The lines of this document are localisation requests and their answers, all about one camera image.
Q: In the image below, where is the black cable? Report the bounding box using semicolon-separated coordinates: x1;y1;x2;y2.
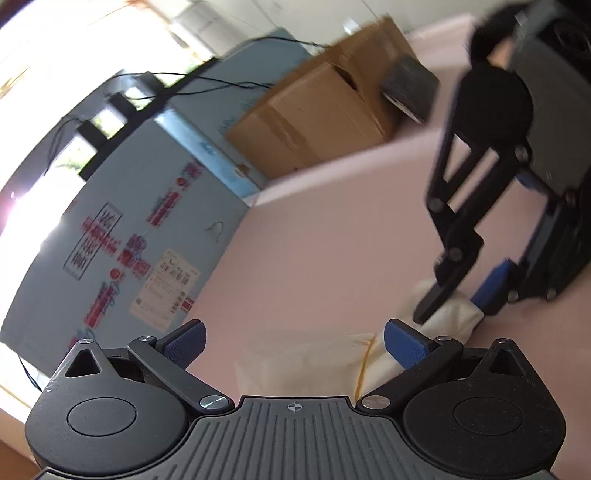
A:
44;115;83;177
152;37;326;95

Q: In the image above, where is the large light blue box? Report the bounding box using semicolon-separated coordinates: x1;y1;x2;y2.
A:
0;115;252;374

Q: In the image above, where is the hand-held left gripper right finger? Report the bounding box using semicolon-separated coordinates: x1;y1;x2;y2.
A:
358;318;536;416

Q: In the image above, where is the white fabric shopping bag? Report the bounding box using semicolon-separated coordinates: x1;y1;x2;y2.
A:
235;277;485;400

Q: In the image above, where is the taped brown cardboard box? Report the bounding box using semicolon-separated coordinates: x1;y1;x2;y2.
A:
226;16;419;181

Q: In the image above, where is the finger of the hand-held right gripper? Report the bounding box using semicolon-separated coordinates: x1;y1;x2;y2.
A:
471;194;579;317
413;92;532;324

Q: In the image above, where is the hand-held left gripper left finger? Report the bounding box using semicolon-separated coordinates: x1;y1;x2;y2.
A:
55;318;232;416

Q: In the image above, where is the plain light blue box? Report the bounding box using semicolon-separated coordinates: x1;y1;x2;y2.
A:
154;28;324;195

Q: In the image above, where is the dark grey flat case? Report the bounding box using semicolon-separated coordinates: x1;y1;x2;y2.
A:
381;53;440;125

